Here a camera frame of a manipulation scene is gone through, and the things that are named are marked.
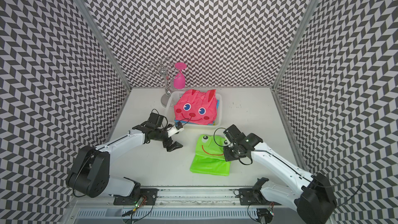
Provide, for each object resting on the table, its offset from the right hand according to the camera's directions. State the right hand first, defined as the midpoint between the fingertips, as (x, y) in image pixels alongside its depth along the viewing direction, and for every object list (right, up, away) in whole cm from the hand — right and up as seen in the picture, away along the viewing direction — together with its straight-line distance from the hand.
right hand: (229, 158), depth 78 cm
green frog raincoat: (-10, 0, +3) cm, 10 cm away
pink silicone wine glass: (-29, +44, +24) cm, 58 cm away
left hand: (-28, +8, +9) cm, 30 cm away
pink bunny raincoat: (-18, +26, +19) cm, 36 cm away
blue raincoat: (-8, +16, +14) cm, 22 cm away
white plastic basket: (-34, +31, +22) cm, 51 cm away
